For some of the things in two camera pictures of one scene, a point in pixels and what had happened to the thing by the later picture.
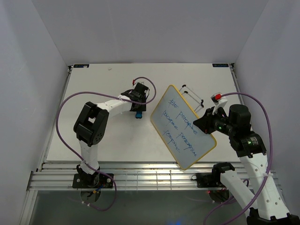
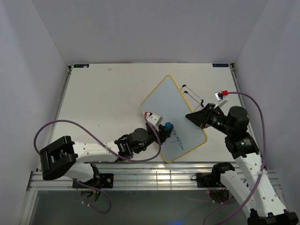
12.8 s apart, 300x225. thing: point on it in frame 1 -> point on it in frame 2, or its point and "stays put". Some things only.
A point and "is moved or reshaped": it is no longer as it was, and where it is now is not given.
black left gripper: [142, 108] -> [163, 133]
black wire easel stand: [202, 100] stays put
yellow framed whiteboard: [173, 120] is moved or reshaped
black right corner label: [220, 65] stays put
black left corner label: [81, 65] stays put
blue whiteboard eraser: [138, 115] -> [168, 126]
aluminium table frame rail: [136, 176] stays put
